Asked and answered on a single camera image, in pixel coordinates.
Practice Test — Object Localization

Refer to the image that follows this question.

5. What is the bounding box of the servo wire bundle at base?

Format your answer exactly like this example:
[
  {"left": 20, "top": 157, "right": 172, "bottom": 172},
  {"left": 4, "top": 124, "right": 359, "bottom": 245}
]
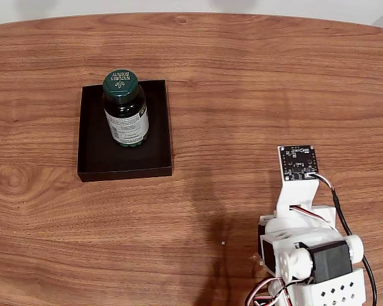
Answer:
[{"left": 244, "top": 276, "right": 296, "bottom": 306}]

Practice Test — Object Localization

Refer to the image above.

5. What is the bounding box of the camera board on white mount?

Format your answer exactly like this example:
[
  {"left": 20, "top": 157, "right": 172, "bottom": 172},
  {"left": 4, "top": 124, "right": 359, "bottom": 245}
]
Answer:
[{"left": 275, "top": 144, "right": 320, "bottom": 214}]

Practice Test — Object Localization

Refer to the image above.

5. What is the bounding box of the green-capped dark pill bottle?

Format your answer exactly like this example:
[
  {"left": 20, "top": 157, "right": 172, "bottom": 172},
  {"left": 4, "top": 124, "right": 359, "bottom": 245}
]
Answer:
[{"left": 101, "top": 69, "right": 150, "bottom": 149}]

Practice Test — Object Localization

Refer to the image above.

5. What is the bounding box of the black camera cable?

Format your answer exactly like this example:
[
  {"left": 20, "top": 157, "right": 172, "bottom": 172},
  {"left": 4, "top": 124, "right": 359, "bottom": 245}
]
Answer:
[{"left": 311, "top": 172, "right": 379, "bottom": 306}]

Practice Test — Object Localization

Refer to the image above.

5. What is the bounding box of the red white black servo wire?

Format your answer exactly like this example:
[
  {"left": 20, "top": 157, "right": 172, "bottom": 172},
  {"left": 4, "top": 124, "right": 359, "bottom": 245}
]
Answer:
[{"left": 289, "top": 204, "right": 345, "bottom": 237}]

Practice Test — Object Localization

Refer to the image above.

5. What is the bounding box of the shallow black cardboard box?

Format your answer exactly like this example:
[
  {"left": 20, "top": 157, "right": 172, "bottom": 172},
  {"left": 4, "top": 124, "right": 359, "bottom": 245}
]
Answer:
[{"left": 77, "top": 79, "right": 174, "bottom": 183}]

